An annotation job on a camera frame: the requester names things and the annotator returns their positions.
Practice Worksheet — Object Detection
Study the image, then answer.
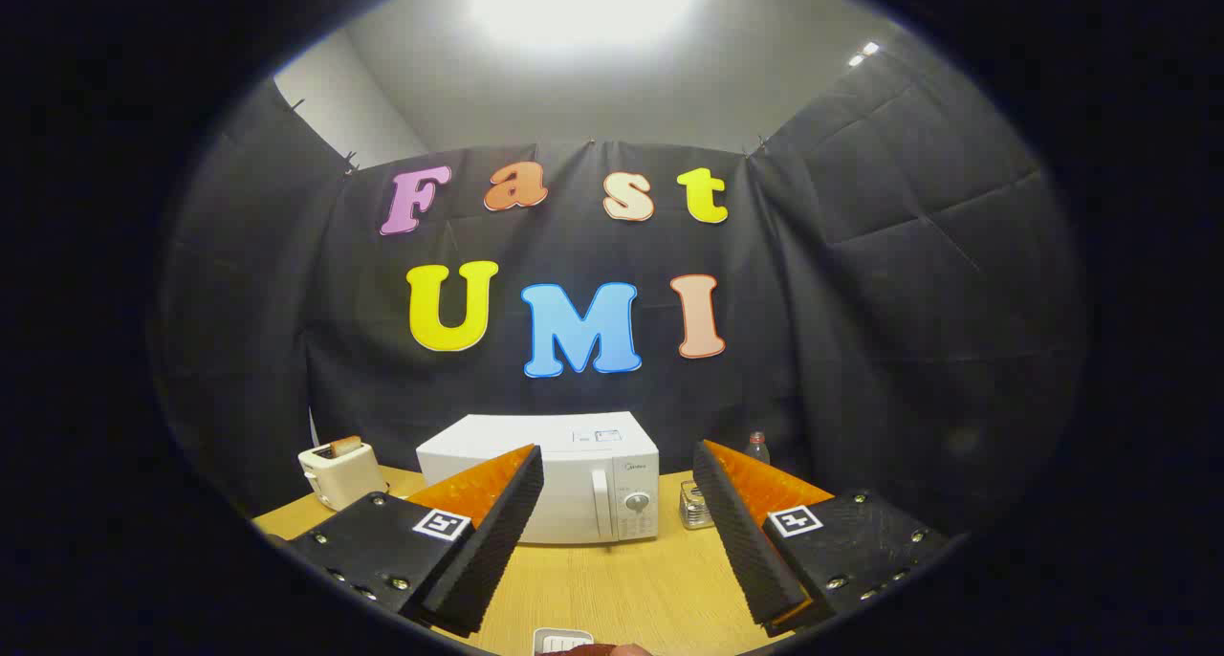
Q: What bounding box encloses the cream bread toaster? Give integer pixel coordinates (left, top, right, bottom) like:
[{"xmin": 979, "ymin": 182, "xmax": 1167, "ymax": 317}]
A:
[{"xmin": 297, "ymin": 438, "xmax": 390, "ymax": 512}]

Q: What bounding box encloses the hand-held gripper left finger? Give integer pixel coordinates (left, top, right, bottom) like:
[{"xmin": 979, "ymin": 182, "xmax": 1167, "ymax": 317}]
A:
[{"xmin": 285, "ymin": 444, "xmax": 546, "ymax": 638}]

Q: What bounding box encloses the wire mesh basket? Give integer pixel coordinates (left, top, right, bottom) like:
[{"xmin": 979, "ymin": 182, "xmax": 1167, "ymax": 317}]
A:
[{"xmin": 679, "ymin": 480, "xmax": 718, "ymax": 531}]

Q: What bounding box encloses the white toaster oven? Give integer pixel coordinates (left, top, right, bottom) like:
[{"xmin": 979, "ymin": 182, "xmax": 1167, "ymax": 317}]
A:
[{"xmin": 416, "ymin": 412, "xmax": 661, "ymax": 545}]

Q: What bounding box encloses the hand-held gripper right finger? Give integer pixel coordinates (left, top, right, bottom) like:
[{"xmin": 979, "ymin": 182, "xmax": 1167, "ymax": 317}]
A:
[{"xmin": 691, "ymin": 439, "xmax": 952, "ymax": 638}]

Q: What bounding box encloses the white ridged tray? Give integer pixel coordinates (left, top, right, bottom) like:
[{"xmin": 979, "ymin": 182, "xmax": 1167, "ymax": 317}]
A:
[{"xmin": 532, "ymin": 626, "xmax": 596, "ymax": 656}]

